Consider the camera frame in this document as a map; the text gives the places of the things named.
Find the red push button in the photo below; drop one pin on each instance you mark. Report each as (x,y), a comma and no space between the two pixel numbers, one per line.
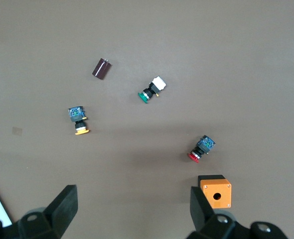
(204,147)

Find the yellow push button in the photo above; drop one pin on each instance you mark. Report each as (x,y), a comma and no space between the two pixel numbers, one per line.
(76,115)

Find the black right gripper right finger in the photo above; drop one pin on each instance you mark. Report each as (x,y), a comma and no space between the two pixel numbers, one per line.
(204,221)

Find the green push button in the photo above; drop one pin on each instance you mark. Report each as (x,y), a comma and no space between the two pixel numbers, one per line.
(153,87)

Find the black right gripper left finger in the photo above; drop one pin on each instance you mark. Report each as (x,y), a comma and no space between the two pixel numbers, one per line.
(57,216)

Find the orange button box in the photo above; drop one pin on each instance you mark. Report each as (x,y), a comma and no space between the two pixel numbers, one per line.
(216,191)

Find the dark maroon capacitor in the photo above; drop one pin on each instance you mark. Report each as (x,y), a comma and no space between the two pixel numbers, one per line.
(101,69)

